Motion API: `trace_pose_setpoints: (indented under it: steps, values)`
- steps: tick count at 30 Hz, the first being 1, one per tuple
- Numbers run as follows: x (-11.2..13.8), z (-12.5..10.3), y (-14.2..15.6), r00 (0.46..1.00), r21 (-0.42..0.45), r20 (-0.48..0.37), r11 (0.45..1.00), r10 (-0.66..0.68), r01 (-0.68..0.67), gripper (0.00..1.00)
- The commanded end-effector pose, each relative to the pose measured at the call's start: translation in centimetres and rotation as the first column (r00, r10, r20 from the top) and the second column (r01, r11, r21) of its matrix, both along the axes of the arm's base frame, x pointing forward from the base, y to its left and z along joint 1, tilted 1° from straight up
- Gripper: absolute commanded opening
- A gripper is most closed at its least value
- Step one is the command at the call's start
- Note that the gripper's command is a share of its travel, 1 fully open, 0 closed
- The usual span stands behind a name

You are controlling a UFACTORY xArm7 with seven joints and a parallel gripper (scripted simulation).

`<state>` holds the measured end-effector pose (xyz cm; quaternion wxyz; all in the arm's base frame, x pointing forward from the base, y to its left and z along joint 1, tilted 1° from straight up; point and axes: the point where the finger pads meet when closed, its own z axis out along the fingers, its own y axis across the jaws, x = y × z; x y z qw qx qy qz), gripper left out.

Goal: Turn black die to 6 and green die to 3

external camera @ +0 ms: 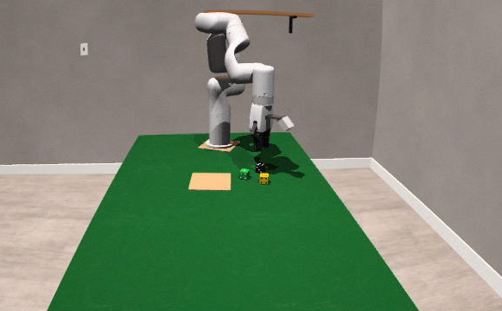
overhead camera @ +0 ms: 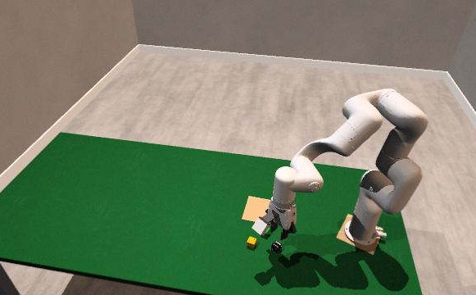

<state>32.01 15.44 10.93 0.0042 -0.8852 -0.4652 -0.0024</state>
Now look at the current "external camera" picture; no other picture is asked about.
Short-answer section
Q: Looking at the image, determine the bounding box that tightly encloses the yellow die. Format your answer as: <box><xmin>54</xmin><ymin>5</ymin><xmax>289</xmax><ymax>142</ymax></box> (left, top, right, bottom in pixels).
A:
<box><xmin>259</xmin><ymin>173</ymin><xmax>269</xmax><ymax>184</ymax></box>

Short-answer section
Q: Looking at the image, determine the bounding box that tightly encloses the green die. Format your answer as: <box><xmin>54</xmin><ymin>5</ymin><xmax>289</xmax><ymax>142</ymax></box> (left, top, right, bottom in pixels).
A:
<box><xmin>239</xmin><ymin>168</ymin><xmax>250</xmax><ymax>180</ymax></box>

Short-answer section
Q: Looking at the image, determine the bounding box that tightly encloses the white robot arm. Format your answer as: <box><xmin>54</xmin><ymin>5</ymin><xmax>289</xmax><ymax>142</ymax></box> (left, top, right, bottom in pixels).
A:
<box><xmin>195</xmin><ymin>13</ymin><xmax>275</xmax><ymax>149</ymax></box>

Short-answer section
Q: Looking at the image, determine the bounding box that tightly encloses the black die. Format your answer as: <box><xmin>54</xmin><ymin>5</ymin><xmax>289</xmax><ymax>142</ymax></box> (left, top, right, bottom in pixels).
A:
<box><xmin>256</xmin><ymin>163</ymin><xmax>266</xmax><ymax>174</ymax></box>

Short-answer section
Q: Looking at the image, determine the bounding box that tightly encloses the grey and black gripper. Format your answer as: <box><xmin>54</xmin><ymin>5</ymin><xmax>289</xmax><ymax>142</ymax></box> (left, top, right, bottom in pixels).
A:
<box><xmin>249</xmin><ymin>103</ymin><xmax>273</xmax><ymax>152</ymax></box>

